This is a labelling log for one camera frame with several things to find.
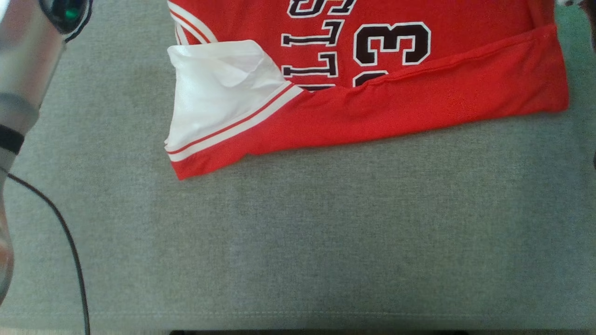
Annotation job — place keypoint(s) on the red jersey with white sleeves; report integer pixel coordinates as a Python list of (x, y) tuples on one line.
[(419, 102)]

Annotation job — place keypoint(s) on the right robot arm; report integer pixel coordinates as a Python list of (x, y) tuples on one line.
[(591, 23)]

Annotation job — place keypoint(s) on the grey sofa seat cushion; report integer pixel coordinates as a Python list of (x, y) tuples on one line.
[(326, 232)]

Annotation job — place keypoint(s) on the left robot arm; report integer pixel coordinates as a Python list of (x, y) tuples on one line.
[(28, 56)]

